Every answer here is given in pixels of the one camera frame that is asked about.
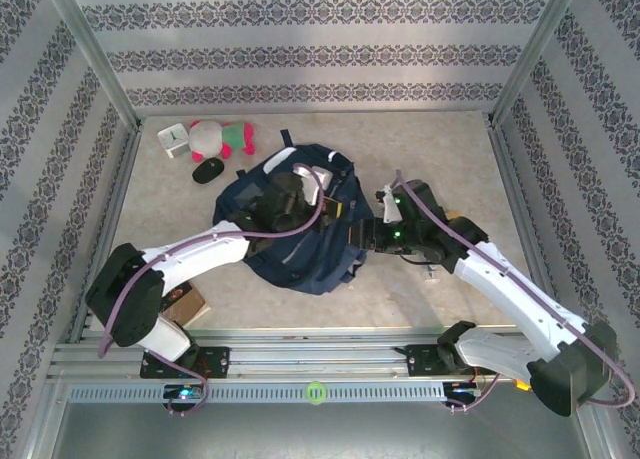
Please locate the aluminium frame post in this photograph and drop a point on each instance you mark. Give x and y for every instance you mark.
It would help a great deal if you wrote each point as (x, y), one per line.
(535, 49)
(87, 49)

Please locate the orange clamp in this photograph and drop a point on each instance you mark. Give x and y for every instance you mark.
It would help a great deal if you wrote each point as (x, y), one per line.
(522, 385)

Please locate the brown cover book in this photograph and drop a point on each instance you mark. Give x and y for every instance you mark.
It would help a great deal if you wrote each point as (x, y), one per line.
(187, 304)

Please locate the navy blue backpack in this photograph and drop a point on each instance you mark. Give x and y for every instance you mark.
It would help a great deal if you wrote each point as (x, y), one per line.
(300, 259)

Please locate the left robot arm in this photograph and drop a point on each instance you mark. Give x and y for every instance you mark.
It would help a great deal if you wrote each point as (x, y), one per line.
(200, 249)

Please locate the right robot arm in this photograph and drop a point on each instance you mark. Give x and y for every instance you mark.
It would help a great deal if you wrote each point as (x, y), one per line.
(510, 289)

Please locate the perforated metal strip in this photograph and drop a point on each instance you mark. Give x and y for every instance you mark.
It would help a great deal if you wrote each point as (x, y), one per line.
(260, 393)

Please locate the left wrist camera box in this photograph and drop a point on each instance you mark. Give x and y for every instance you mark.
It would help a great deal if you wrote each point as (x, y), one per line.
(320, 179)

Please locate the black computer mouse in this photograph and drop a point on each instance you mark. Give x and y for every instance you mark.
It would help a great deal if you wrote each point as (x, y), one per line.
(207, 171)

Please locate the aluminium side rail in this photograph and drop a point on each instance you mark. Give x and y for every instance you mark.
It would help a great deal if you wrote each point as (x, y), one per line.
(112, 204)
(520, 204)

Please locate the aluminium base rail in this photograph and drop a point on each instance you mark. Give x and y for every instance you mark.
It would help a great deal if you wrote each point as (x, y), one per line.
(310, 356)

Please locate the small circuit board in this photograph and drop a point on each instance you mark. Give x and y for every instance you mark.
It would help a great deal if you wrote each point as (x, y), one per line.
(185, 392)
(462, 390)

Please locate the white square alarm clock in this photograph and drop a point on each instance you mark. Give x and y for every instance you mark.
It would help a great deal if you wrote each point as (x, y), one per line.
(172, 139)

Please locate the white green pink plush toy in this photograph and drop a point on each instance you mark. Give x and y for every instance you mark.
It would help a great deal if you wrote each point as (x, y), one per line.
(207, 136)

